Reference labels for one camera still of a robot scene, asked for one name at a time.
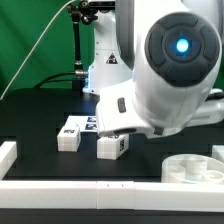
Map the white cable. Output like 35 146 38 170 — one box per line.
0 0 76 101

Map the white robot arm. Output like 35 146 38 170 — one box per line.
96 0 224 138

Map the black cable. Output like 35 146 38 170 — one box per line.
33 71 90 90

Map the white front fence rail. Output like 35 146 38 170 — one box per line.
0 181 224 212

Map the white marker sheet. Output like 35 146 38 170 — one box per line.
65 116 97 132

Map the white left fence rail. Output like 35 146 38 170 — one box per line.
0 141 17 181

